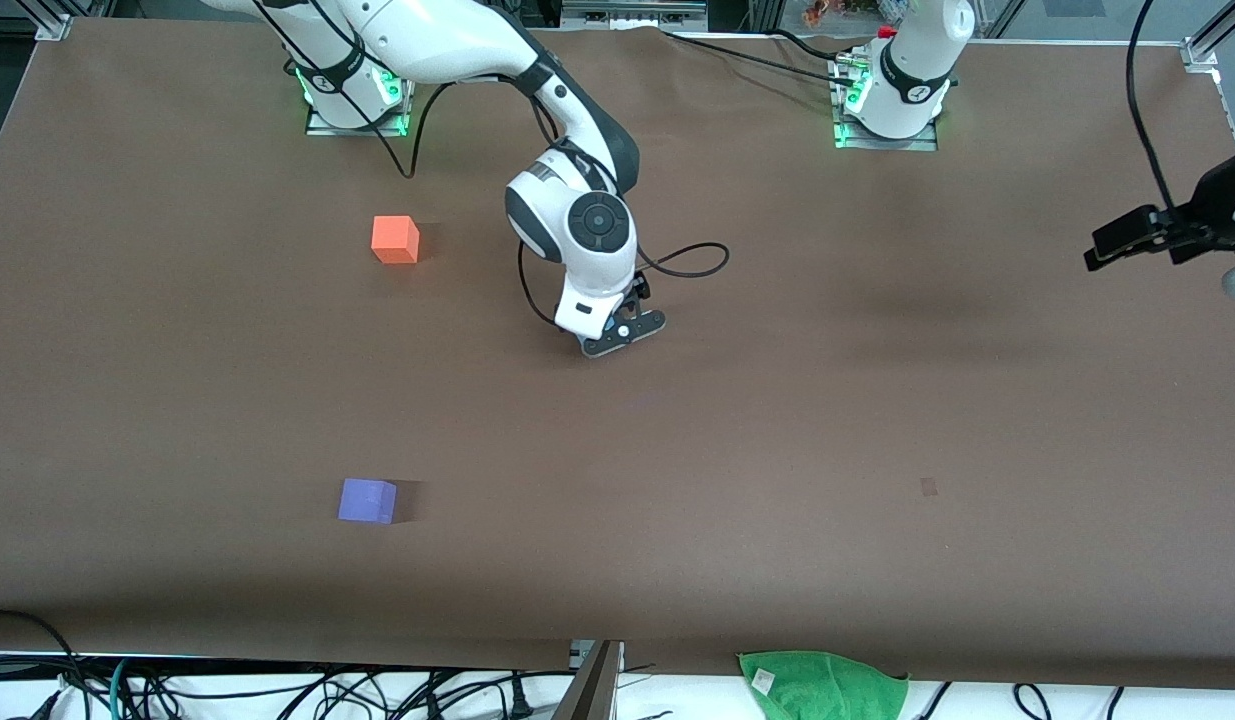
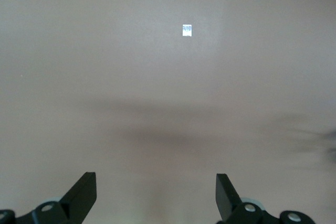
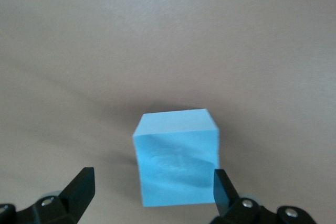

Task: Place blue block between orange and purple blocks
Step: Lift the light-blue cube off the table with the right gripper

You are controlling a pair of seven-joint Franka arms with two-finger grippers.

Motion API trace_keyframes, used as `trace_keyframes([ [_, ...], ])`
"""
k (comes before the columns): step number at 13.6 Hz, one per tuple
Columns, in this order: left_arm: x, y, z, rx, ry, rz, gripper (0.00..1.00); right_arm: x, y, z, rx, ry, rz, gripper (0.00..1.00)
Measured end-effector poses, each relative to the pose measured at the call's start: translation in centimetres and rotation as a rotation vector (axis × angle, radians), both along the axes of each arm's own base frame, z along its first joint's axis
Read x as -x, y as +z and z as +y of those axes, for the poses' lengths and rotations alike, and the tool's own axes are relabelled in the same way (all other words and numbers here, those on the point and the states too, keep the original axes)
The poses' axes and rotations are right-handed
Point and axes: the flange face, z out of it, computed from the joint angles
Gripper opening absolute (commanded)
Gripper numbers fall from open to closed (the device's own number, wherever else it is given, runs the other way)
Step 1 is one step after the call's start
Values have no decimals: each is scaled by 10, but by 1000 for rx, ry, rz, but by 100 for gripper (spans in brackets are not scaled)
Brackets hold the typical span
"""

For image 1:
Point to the aluminium profile post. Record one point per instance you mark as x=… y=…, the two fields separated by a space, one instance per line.
x=589 y=690

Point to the purple foam block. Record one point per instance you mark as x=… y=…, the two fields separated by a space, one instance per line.
x=367 y=501

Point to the green cloth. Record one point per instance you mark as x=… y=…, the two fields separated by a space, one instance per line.
x=827 y=688

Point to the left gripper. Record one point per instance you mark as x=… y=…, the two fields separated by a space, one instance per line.
x=1220 y=196

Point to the black power plug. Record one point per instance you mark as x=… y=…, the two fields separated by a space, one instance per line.
x=519 y=697

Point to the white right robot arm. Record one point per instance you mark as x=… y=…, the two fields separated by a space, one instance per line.
x=447 y=40

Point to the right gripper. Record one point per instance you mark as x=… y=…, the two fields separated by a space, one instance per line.
x=642 y=288

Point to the aluminium corner bracket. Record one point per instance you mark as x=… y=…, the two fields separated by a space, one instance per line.
x=1205 y=50
x=49 y=20

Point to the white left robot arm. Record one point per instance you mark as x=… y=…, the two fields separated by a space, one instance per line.
x=912 y=60

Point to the orange foam block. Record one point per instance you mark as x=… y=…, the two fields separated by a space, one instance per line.
x=394 y=240

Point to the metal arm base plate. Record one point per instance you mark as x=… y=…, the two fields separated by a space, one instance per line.
x=927 y=143
x=397 y=118

